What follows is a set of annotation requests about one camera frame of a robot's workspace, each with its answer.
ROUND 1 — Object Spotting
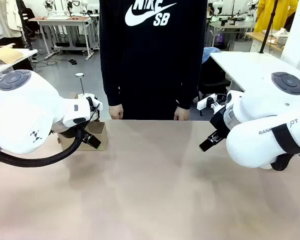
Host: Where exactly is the person in white coat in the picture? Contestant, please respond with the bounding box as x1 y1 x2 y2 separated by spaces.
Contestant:
0 0 25 50

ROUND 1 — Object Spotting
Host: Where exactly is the person's left hand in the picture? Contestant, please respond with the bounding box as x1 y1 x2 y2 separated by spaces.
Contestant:
173 106 191 121

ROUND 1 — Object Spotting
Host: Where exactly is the white side table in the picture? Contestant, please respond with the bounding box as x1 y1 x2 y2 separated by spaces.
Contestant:
209 51 300 93

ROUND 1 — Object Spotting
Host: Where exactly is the person in yellow coat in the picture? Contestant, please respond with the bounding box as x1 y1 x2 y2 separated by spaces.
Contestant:
254 0 300 33

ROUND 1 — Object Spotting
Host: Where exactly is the flat brown cardboard sheet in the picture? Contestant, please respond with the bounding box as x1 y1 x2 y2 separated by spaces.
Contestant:
0 43 25 68

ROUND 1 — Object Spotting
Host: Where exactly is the brown cardboard cup carrier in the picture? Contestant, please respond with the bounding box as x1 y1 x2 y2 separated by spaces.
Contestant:
56 91 109 152

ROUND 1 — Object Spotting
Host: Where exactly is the black tripod pole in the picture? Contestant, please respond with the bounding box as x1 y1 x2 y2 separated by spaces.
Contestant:
258 0 278 55

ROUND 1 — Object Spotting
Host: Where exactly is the brown-topped lab table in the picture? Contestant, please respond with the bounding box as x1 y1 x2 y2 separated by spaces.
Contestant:
35 15 101 61

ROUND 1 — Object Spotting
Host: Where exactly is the blue cloth bundle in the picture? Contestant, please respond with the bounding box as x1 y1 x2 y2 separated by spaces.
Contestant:
202 46 222 65

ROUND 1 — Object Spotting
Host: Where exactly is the person's right forearm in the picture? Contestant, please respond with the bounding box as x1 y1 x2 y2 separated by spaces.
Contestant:
101 49 125 107

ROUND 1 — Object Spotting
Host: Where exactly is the person's right hand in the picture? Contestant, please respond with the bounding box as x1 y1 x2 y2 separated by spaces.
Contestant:
108 104 125 120

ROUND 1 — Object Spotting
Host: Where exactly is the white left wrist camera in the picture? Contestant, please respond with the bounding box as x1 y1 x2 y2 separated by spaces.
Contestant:
84 93 104 121

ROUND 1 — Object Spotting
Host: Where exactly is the light wooden table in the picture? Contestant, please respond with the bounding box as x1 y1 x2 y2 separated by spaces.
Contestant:
244 31 285 54

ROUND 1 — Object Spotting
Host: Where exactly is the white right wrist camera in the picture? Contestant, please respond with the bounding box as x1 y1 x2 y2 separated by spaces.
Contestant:
196 93 227 111

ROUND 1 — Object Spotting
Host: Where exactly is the thin stand with round top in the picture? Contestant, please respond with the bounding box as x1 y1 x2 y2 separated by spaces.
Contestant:
75 72 86 99

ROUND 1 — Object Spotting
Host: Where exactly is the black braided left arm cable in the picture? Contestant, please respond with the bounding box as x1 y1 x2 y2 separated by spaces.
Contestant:
0 127 87 169

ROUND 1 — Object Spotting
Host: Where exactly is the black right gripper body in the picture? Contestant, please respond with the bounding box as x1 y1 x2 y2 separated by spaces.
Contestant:
209 106 232 140

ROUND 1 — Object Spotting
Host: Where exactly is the person in black hoodie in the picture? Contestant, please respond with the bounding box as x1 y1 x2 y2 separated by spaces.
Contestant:
99 0 208 121

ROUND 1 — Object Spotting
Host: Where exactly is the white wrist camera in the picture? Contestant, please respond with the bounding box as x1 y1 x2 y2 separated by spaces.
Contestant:
196 93 227 111
84 93 104 121

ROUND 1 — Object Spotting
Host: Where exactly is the stack of grey bowls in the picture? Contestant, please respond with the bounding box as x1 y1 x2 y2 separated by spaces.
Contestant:
274 36 289 49

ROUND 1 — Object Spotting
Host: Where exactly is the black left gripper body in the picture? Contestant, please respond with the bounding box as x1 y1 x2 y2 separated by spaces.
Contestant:
57 124 92 145

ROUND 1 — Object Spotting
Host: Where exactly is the black office chair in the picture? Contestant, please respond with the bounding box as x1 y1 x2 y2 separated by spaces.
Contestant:
196 66 233 117

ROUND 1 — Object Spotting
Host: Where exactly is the person's left forearm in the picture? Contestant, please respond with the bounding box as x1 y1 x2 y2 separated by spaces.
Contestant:
176 49 201 111

